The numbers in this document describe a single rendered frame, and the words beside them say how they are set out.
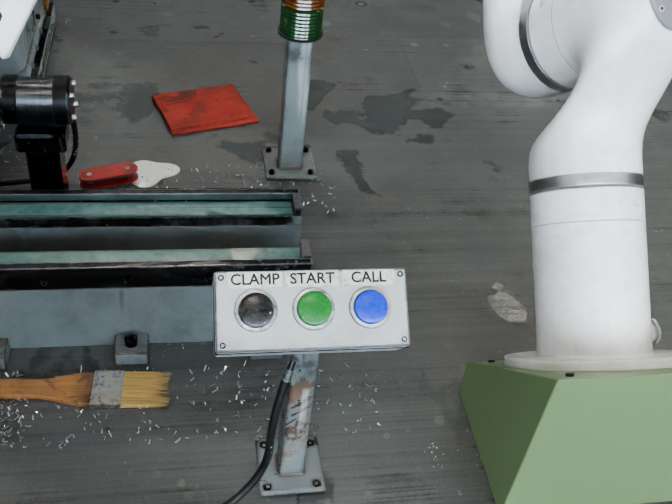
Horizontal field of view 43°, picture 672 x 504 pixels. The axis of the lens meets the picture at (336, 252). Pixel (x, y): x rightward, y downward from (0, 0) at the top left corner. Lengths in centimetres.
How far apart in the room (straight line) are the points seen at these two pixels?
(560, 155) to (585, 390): 25
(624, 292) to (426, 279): 36
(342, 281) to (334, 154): 66
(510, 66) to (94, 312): 55
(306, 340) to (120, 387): 34
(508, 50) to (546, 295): 28
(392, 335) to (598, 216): 27
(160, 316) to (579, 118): 52
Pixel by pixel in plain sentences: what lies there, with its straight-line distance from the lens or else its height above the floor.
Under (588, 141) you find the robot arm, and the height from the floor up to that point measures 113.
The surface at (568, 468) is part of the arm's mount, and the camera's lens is 92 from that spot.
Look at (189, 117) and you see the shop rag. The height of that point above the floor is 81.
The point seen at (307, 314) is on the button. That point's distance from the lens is 72.
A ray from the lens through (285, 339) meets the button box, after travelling 73.
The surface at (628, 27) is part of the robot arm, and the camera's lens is 89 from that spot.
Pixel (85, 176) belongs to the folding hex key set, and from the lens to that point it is 129.
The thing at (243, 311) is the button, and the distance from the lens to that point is 72.
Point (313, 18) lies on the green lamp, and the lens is 119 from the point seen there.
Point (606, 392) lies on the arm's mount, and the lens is 83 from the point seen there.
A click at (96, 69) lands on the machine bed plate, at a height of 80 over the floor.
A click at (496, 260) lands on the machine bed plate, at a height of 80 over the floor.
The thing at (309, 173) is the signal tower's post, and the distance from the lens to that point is 132.
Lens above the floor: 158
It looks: 41 degrees down
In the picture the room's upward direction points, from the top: 8 degrees clockwise
